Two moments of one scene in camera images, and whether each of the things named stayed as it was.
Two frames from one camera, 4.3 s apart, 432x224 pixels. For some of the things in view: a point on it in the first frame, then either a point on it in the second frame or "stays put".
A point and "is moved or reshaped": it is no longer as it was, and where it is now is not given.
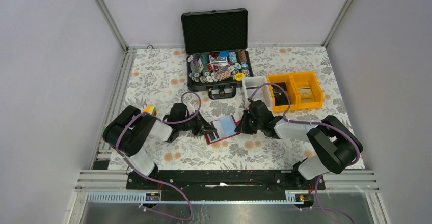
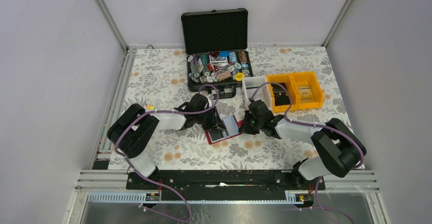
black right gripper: x=243 y=128 stays put
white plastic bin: x=249 y=84 stays put
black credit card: x=212 y=136 stays put
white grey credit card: x=219 y=129 is moved or reshaped
